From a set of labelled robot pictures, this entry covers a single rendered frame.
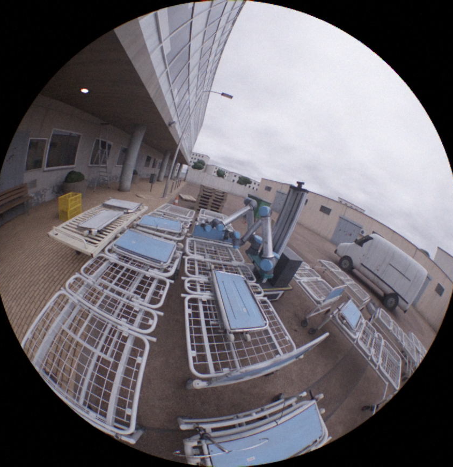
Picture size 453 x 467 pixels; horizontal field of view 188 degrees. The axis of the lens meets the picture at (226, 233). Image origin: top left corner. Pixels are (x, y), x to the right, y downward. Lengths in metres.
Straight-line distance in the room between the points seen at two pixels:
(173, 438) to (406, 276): 8.15
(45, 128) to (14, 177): 1.63
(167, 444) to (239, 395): 0.83
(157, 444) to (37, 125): 6.30
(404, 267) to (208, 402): 7.84
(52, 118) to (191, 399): 6.71
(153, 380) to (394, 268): 8.13
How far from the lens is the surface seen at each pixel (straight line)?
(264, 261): 1.57
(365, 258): 7.81
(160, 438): 1.53
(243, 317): 1.20
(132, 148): 7.12
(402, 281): 7.97
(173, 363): 1.49
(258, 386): 1.67
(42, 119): 5.88
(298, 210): 1.83
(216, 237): 2.33
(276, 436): 1.08
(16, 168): 5.50
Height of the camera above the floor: 1.45
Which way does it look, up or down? 19 degrees down
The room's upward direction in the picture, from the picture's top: 20 degrees clockwise
